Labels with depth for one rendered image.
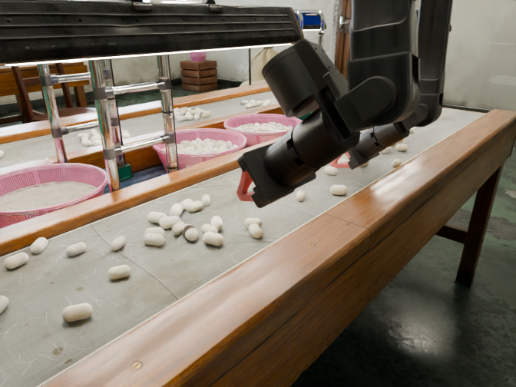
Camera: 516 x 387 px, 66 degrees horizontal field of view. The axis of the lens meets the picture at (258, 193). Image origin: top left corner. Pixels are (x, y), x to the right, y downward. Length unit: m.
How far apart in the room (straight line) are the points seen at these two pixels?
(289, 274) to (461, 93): 4.99
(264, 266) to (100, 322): 0.23
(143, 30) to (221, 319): 0.43
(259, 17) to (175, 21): 0.21
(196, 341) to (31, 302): 0.26
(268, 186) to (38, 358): 0.32
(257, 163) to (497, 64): 4.97
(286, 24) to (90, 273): 0.61
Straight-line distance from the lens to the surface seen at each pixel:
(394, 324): 1.71
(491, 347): 1.76
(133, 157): 1.20
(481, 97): 5.42
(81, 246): 0.70
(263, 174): 0.48
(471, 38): 5.39
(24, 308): 0.63
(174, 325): 0.49
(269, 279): 0.55
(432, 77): 0.86
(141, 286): 0.60
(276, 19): 0.88
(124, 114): 1.59
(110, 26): 0.63
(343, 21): 5.82
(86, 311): 0.56
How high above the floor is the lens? 1.09
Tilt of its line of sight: 24 degrees down
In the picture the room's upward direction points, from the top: straight up
